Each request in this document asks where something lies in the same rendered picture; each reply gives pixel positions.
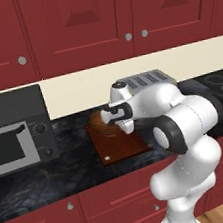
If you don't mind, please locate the black oven knob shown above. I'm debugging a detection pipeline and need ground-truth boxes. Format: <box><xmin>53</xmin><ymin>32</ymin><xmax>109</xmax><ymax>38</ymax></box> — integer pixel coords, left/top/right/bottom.
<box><xmin>33</xmin><ymin>121</ymin><xmax>48</xmax><ymax>136</ymax></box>
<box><xmin>41</xmin><ymin>145</ymin><xmax>56</xmax><ymax>159</ymax></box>

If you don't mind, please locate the grey toaster oven door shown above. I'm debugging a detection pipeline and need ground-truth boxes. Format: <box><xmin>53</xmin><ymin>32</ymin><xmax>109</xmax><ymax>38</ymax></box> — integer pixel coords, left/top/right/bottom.
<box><xmin>0</xmin><ymin>119</ymin><xmax>44</xmax><ymax>179</ymax></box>

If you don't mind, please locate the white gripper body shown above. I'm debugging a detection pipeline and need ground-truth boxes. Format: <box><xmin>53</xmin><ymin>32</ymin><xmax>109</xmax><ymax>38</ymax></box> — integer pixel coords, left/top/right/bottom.
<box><xmin>100</xmin><ymin>105</ymin><xmax>137</xmax><ymax>139</ymax></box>

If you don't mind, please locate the red drawer handle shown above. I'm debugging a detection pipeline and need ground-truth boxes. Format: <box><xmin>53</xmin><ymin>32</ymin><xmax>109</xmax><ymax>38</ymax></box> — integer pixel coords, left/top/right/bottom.
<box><xmin>107</xmin><ymin>186</ymin><xmax>153</xmax><ymax>208</ymax></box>
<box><xmin>112</xmin><ymin>210</ymin><xmax>162</xmax><ymax>223</ymax></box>

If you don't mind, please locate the brown bowl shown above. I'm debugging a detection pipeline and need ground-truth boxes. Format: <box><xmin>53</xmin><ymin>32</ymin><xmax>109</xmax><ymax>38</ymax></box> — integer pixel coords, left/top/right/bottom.
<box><xmin>86</xmin><ymin>105</ymin><xmax>125</xmax><ymax>142</ymax></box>

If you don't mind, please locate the silver toaster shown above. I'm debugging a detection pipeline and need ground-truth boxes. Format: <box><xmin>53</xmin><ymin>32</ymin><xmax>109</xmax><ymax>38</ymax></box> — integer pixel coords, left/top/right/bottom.
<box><xmin>114</xmin><ymin>66</ymin><xmax>178</xmax><ymax>94</ymax></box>

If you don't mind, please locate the black hob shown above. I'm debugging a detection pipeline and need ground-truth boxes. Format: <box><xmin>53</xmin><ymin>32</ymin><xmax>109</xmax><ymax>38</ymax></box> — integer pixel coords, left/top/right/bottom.
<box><xmin>198</xmin><ymin>68</ymin><xmax>223</xmax><ymax>103</ymax></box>

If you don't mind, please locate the dark grey toaster oven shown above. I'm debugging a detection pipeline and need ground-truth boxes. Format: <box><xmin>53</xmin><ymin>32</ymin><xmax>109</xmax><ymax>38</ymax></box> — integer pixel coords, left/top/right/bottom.
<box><xmin>0</xmin><ymin>81</ymin><xmax>64</xmax><ymax>180</ymax></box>

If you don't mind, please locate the brown wooden tray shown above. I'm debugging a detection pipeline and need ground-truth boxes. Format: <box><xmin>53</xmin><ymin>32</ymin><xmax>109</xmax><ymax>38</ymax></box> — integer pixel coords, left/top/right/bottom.
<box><xmin>84</xmin><ymin>110</ymin><xmax>155</xmax><ymax>169</ymax></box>

